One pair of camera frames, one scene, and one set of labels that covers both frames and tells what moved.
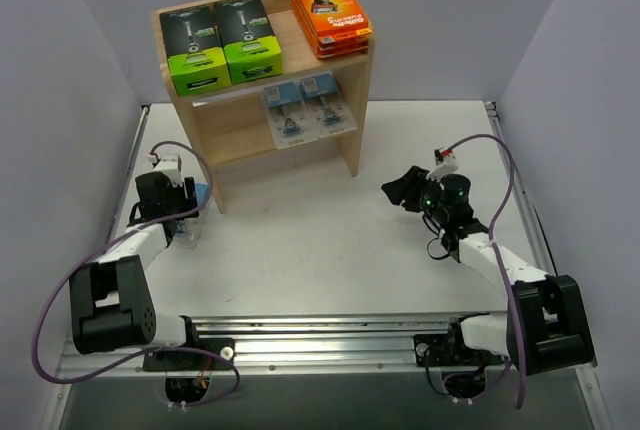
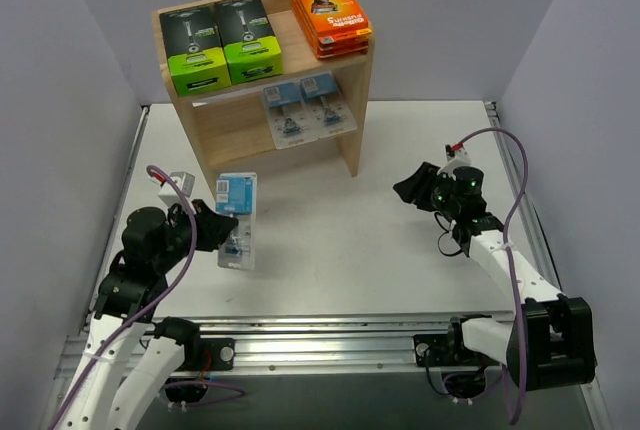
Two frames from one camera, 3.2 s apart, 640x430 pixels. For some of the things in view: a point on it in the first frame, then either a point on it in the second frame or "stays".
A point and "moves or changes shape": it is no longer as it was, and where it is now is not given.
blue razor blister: (289, 117) stays
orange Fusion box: (355, 41) stays
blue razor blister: (324, 104) stays
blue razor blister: (189, 230) moves or changes shape
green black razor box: (252, 50) stays
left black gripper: (181, 210) to (201, 228)
